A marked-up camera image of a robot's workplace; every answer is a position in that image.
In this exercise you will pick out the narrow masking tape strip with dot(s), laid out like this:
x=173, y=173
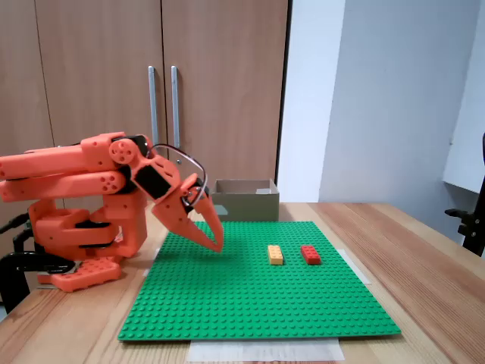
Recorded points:
x=156, y=255

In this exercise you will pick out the long masking tape strip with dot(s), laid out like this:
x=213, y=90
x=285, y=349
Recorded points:
x=265, y=350

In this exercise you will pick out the white panel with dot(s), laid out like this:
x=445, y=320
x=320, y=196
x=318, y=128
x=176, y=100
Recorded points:
x=470, y=113

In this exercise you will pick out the black table clamp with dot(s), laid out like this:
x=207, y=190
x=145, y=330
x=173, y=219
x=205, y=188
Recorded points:
x=11, y=273

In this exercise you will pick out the white paper box lining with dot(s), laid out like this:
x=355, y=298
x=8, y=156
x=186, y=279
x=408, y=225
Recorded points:
x=264, y=191

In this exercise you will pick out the green lego baseplate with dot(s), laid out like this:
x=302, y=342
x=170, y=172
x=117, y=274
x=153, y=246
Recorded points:
x=246, y=295

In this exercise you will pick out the black stand clamp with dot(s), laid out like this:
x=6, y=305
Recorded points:
x=473, y=231

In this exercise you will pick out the red lego block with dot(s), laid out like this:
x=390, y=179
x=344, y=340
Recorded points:
x=310, y=255

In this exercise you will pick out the wooden cabinet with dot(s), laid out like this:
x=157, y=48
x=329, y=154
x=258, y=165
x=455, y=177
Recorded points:
x=94, y=57

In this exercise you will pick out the yellow lego block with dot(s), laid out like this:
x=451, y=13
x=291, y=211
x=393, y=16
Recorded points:
x=276, y=255

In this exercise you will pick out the cardboard box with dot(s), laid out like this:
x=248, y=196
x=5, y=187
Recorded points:
x=246, y=206

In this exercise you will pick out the short masking tape strip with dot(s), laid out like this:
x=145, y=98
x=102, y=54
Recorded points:
x=358, y=269

